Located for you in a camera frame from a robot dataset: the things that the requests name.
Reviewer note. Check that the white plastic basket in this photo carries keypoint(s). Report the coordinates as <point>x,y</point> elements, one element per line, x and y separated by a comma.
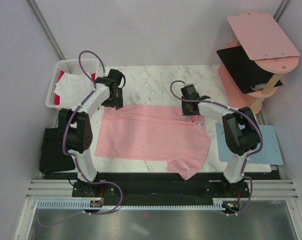
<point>71,83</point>

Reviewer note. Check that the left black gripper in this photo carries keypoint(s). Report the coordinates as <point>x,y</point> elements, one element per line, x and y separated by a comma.
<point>117,103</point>

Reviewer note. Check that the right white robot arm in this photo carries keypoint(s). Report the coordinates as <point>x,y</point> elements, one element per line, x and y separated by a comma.
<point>242,134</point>

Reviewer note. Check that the pink tiered shelf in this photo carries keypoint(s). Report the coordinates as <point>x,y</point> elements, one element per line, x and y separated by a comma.
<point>269,47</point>

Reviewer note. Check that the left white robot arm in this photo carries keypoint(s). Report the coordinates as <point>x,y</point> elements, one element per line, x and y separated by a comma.
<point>76,132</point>

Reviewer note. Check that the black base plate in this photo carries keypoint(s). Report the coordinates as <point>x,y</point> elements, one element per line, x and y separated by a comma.
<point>157,189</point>

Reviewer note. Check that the pink t shirt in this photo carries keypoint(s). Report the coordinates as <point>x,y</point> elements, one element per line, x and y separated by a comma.
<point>155,133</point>

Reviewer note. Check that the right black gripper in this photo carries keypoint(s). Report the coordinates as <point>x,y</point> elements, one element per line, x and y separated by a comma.
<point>184,111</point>

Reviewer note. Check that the red t shirt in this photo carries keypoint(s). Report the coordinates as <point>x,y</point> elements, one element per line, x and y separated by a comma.
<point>57,100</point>

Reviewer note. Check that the black board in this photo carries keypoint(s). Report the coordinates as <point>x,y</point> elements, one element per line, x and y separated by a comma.
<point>247,75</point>

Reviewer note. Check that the black t shirt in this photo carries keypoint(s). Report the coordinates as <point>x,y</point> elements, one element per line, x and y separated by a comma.
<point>52,158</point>

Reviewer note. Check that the white cable duct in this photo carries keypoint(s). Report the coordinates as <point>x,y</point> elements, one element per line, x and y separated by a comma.
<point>68,204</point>

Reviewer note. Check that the light blue mat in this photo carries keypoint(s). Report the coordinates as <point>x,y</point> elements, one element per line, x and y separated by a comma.
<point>269,155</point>

